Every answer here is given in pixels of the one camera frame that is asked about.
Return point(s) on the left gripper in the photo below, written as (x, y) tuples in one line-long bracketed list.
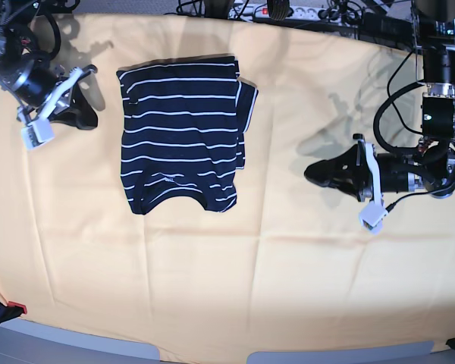
[(350, 174)]

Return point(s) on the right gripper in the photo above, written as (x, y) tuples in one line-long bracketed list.
[(33, 85)]

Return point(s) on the navy white striped T-shirt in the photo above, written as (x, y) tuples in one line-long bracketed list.
[(184, 127)]

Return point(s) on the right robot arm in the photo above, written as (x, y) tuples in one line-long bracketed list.
[(19, 44)]

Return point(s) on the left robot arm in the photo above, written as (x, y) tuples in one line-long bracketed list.
[(428, 167)]

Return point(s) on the yellow table cloth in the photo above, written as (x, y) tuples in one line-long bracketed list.
[(289, 268)]

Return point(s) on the black power adapter box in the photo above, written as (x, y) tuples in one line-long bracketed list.
[(382, 26)]

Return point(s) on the black round object top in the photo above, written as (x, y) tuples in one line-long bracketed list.
[(278, 10)]

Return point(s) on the white power strip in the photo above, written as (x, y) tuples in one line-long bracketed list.
[(258, 12)]

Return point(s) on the grey pad bottom right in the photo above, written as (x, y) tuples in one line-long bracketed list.
[(364, 355)]

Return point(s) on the grey pad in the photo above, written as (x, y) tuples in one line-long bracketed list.
[(364, 355), (21, 348)]

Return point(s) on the grey pad bottom left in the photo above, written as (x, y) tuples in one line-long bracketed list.
[(21, 348)]

